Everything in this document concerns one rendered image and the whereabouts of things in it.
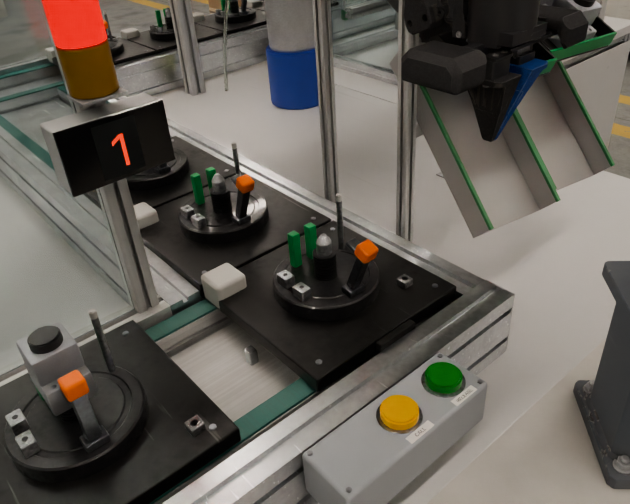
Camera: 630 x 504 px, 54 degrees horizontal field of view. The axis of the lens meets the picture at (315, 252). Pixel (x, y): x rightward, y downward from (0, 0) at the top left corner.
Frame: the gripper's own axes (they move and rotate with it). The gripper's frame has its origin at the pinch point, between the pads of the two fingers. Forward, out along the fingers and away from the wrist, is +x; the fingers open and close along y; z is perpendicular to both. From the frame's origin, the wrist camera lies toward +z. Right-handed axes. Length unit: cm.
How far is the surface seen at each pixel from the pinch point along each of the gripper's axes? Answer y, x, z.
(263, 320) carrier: 15.2, 28.4, 19.7
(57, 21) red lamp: 26.2, -8.3, 30.3
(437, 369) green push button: 6.5, 28.2, -0.8
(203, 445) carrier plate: 30.9, 28.4, 8.5
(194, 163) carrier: -2, 28, 66
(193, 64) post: -39, 31, 128
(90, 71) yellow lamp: 24.8, -3.4, 29.2
